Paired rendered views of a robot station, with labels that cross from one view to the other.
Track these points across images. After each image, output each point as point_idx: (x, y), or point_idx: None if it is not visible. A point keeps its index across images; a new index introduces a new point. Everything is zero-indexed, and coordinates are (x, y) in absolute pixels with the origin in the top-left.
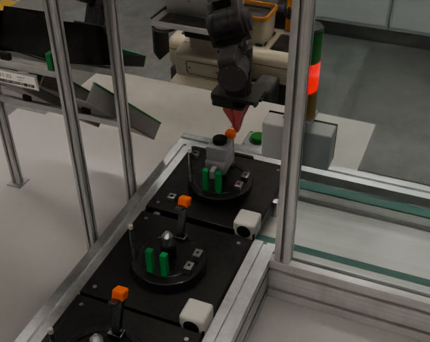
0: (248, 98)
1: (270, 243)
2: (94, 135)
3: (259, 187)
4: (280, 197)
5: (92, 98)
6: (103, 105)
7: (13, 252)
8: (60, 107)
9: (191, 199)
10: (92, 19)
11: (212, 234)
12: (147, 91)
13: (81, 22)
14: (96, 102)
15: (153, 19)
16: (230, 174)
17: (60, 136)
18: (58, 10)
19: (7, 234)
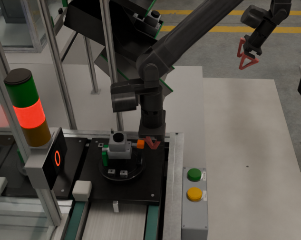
0: (143, 128)
1: (75, 212)
2: (192, 103)
3: (127, 188)
4: None
5: (98, 62)
6: (107, 71)
7: (79, 112)
8: None
9: None
10: (250, 39)
11: (69, 175)
12: (261, 108)
13: (245, 37)
14: (101, 66)
15: None
16: (129, 165)
17: (183, 91)
18: None
19: (91, 105)
